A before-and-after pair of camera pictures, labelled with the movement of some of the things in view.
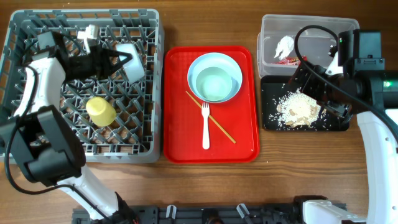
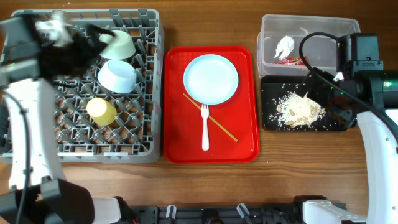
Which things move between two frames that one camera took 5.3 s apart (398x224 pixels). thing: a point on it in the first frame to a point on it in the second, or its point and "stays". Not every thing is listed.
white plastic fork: [206, 111] stays
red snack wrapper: [293, 60] stays
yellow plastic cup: [102, 113] stays
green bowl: [213, 83] to [119, 46]
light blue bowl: [134, 69] to [117, 76]
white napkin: [285, 46] stays
